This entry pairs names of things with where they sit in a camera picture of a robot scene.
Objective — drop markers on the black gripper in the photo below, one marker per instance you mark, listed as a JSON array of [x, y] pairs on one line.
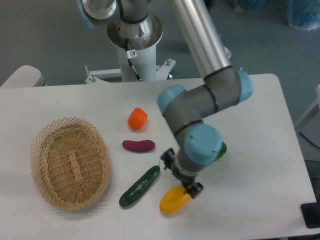
[[187, 178]]

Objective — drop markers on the dark green cucumber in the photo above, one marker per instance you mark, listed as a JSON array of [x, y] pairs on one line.
[[140, 187]]

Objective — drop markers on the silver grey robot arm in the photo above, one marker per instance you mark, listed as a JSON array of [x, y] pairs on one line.
[[184, 110]]

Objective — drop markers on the yellow bell pepper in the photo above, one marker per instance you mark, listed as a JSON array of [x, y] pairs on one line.
[[174, 200]]

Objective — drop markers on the purple sweet potato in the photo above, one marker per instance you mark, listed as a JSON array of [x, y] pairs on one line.
[[139, 146]]

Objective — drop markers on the green bok choy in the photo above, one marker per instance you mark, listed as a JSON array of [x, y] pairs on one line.
[[222, 151]]

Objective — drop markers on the orange bell pepper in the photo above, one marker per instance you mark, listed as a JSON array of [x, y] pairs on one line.
[[137, 118]]

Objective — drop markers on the woven wicker basket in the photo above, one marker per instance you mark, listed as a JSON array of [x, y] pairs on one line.
[[69, 162]]

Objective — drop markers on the black device at table edge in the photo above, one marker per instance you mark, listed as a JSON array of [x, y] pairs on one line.
[[311, 214]]

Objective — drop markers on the white chair back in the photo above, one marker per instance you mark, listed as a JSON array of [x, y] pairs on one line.
[[25, 77]]

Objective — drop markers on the blue plastic bag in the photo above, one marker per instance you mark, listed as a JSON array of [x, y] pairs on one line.
[[303, 14]]

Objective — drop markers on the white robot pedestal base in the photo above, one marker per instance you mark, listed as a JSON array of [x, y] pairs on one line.
[[136, 46]]

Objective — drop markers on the white furniture frame right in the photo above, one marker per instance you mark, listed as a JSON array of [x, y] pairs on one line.
[[311, 111]]

